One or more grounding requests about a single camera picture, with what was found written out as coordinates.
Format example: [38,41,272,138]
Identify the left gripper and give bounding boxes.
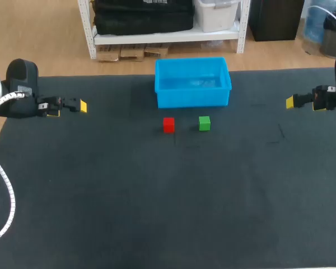
[0,58,88,119]

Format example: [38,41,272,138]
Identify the cardboard box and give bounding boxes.
[119,44,146,62]
[96,45,122,63]
[144,44,170,59]

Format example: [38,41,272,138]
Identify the green cube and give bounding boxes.
[198,115,212,132]

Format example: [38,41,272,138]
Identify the red cube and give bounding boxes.
[162,117,176,134]

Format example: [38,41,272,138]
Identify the white plastic storage box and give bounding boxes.
[194,0,241,33]

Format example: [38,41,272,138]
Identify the mesh waste bin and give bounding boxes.
[320,10,336,59]

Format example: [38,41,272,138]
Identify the blue water barrel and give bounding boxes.
[304,5,336,54]

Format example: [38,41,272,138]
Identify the black cabinet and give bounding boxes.
[248,0,305,43]

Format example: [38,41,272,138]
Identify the black fabric bag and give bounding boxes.
[95,0,196,14]
[93,11,196,36]

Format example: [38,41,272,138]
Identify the blue plastic bin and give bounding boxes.
[154,57,232,109]

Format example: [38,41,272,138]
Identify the white metal shelf rack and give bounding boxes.
[77,0,252,60]

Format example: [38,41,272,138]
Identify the white cable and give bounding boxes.
[0,91,29,244]

